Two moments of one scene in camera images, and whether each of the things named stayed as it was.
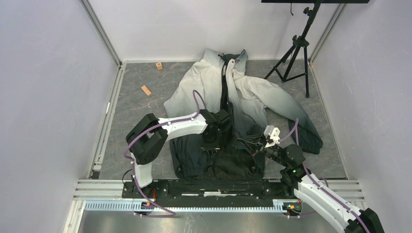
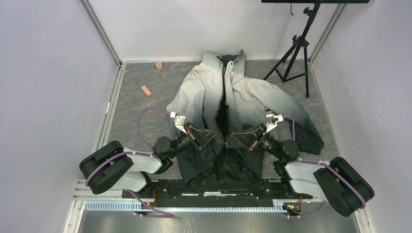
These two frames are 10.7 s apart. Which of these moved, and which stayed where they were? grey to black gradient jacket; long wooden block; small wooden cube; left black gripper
Moved: left black gripper
Stayed: grey to black gradient jacket; small wooden cube; long wooden block
